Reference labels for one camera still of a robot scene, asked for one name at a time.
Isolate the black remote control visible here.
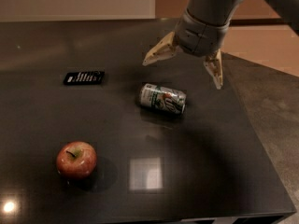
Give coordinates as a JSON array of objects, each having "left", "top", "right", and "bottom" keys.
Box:
[{"left": 64, "top": 71, "right": 105, "bottom": 86}]

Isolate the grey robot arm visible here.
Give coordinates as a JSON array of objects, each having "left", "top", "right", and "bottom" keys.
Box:
[{"left": 143, "top": 0, "right": 299, "bottom": 88}]

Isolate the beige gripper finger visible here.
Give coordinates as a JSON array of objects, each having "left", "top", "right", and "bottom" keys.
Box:
[
  {"left": 142, "top": 32, "right": 178, "bottom": 66},
  {"left": 204, "top": 49, "right": 223, "bottom": 90}
]

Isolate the red apple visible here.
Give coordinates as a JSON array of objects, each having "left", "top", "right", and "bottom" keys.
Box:
[{"left": 56, "top": 141, "right": 97, "bottom": 180}]

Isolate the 7up soda can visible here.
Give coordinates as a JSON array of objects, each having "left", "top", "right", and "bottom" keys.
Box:
[{"left": 139, "top": 83, "right": 187, "bottom": 115}]

